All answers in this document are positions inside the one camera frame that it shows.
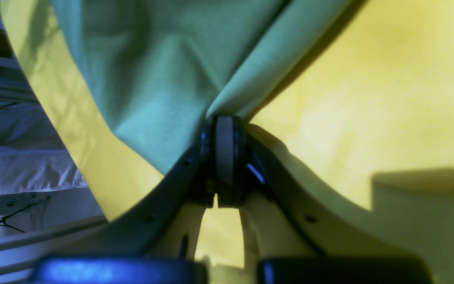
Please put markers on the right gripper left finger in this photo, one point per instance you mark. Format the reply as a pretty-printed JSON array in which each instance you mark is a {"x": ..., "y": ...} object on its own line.
[{"x": 155, "y": 241}]

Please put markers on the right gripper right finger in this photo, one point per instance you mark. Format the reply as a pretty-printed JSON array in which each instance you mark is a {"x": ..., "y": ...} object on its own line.
[{"x": 296, "y": 239}]

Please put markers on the green T-shirt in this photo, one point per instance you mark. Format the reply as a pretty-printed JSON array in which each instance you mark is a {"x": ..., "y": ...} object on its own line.
[{"x": 157, "y": 69}]

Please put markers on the yellow tablecloth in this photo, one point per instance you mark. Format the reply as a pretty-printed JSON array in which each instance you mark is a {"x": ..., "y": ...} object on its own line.
[{"x": 367, "y": 114}]

